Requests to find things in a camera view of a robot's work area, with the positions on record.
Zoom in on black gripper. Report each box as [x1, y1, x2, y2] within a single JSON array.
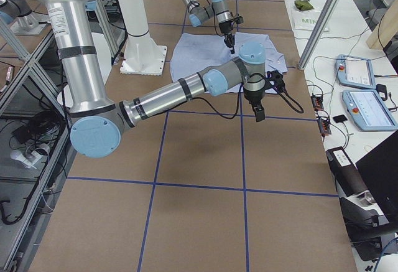
[[219, 21, 235, 55], [243, 88, 265, 122]]

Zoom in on light blue striped shirt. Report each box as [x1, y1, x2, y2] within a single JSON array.
[[170, 32, 288, 82]]

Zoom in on white MINI plastic bag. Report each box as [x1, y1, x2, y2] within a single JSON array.
[[291, 7, 321, 30]]

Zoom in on green fabric pouch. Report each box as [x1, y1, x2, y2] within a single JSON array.
[[294, 0, 314, 11]]

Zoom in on far blue teach pendant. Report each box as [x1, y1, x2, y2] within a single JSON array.
[[335, 54, 376, 90]]

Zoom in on blue teach pendant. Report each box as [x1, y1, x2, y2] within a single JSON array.
[[341, 90, 397, 131], [335, 54, 376, 90]]

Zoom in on near blue teach pendant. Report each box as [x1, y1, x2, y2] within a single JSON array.
[[341, 90, 397, 131]]

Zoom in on black monitor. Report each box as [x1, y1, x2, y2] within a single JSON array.
[[356, 132, 397, 221]]

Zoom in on black monitor stand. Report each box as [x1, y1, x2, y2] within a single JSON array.
[[326, 147, 397, 261]]

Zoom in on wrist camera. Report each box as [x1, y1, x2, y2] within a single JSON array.
[[228, 14, 244, 28], [266, 70, 285, 93]]

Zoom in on aluminium frame post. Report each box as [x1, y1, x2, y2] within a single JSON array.
[[298, 0, 340, 70]]

